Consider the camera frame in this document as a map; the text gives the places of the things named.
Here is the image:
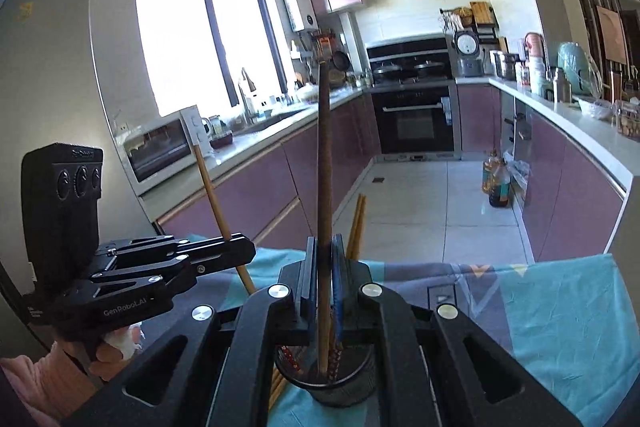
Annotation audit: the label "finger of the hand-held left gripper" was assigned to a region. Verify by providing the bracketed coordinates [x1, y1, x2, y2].
[96, 234, 182, 261]
[89, 232, 257, 304]

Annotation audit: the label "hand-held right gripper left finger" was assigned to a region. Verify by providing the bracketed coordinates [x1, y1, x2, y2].
[65, 237, 321, 427]

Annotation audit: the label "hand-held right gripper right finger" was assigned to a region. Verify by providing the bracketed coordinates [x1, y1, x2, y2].
[330, 234, 583, 427]

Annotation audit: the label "light wooden chopstick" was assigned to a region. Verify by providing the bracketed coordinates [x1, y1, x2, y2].
[347, 194, 362, 261]
[353, 195, 369, 261]
[192, 146, 257, 295]

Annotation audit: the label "black mesh utensil holder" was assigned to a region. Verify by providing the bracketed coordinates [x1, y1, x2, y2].
[274, 341, 379, 409]

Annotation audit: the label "dark brown wooden chopstick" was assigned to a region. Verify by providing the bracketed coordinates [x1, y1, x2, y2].
[314, 56, 337, 375]

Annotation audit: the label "person's left forearm pink sleeve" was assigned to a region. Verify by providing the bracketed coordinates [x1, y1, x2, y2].
[0, 342, 108, 427]

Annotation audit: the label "person's left hand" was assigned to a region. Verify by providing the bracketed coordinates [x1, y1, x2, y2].
[86, 325, 147, 383]

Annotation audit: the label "pink base cabinets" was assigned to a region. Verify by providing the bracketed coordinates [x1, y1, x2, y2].
[457, 82, 629, 264]
[155, 89, 376, 254]

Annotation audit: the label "white toaster oven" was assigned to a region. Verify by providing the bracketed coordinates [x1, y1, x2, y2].
[114, 105, 214, 198]

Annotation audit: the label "grey refrigerator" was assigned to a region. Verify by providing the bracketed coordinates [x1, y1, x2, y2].
[0, 0, 167, 350]

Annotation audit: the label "steel sink faucet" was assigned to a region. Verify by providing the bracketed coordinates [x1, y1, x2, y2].
[238, 67, 257, 128]

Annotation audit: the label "black built-in oven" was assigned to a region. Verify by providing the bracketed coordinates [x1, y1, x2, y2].
[372, 83, 457, 156]

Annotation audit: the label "yellow cooking oil bottle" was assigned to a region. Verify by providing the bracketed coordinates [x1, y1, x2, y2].
[481, 150, 501, 196]

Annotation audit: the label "dark sauce bottle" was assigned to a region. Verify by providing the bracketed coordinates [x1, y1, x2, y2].
[489, 159, 512, 209]

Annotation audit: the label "kitchen window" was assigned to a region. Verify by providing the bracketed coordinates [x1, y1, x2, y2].
[133, 0, 289, 118]

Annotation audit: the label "teal and purple tablecloth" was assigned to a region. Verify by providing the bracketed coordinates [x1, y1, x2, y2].
[165, 233, 624, 427]

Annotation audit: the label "clear plastic bag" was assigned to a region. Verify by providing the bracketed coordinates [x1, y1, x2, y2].
[504, 151, 531, 208]

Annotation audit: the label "black wok with lid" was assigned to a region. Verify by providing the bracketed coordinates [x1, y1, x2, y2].
[372, 62, 401, 83]

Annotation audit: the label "black pan with lid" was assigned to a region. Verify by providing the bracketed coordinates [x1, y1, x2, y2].
[412, 60, 446, 80]

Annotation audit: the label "black range hood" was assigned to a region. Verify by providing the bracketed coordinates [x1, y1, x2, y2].
[366, 38, 451, 80]

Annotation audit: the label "white water heater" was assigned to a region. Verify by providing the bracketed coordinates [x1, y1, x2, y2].
[281, 0, 320, 33]

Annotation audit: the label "silver rice cooker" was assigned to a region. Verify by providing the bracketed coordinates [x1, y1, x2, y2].
[453, 29, 485, 78]

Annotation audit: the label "steel stock pot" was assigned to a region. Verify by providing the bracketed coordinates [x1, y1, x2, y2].
[489, 49, 521, 81]

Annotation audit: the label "steel thermos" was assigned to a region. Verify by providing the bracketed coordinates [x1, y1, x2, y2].
[552, 67, 574, 104]

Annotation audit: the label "wooden cutting board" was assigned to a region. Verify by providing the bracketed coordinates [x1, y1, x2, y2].
[469, 0, 494, 26]

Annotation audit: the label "covered white bowl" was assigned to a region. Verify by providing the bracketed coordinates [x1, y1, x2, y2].
[577, 96, 614, 121]

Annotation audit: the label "mint green appliance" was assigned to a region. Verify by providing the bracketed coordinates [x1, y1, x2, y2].
[557, 41, 594, 98]

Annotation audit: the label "clear egg box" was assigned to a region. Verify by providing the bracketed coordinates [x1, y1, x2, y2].
[614, 100, 640, 136]

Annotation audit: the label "wooden slat screen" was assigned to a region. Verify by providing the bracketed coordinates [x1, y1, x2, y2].
[571, 0, 640, 100]

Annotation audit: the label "framed wall picture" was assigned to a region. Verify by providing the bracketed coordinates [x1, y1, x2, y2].
[594, 5, 629, 63]

